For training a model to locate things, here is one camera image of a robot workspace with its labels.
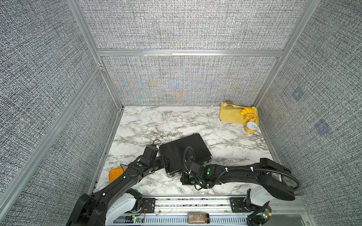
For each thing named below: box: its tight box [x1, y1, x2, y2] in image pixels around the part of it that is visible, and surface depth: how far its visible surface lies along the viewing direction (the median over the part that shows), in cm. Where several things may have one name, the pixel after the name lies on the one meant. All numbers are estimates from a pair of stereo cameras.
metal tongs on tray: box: [223, 103, 253, 109], surface depth 123 cm
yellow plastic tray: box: [219, 101, 260, 126], surface depth 116 cm
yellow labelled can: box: [244, 121, 258, 135], surface depth 102 cm
